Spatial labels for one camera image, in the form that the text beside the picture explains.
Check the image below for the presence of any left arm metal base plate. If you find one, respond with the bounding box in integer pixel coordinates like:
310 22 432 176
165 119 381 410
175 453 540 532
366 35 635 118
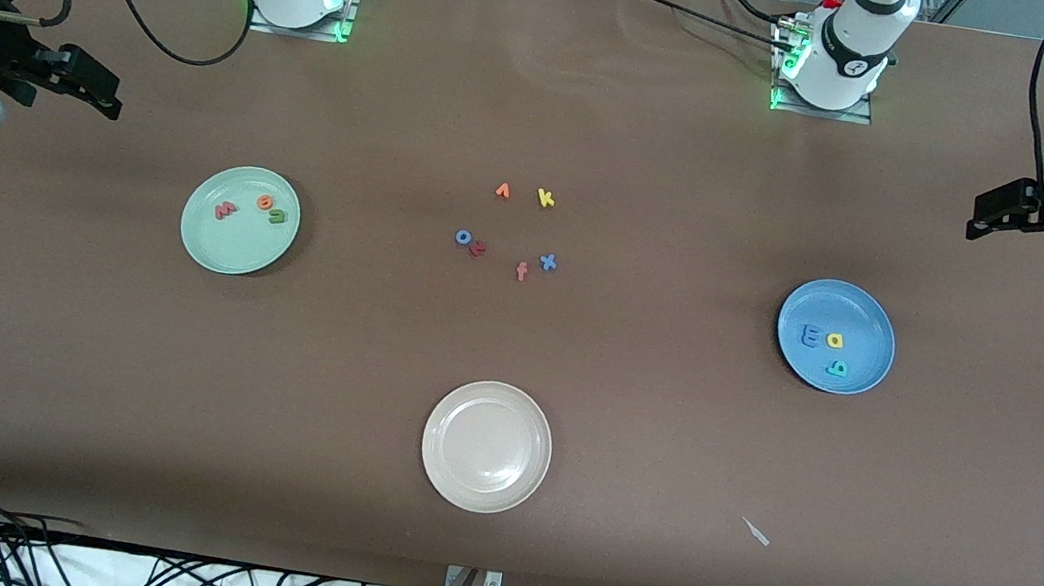
768 19 885 126

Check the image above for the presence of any brown table cover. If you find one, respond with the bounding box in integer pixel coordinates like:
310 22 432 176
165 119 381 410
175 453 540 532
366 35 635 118
0 0 1044 586

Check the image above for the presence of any green plate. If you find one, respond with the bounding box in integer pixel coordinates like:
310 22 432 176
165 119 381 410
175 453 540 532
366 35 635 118
174 158 308 284

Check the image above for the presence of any beige plate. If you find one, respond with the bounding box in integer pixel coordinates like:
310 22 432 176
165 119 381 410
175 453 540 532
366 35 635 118
413 373 562 523

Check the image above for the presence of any black table cable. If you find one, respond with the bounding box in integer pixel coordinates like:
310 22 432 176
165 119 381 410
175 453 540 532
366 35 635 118
612 0 809 56

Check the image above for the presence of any blue plate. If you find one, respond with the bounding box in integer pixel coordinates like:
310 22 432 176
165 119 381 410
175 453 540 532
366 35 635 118
769 273 905 402

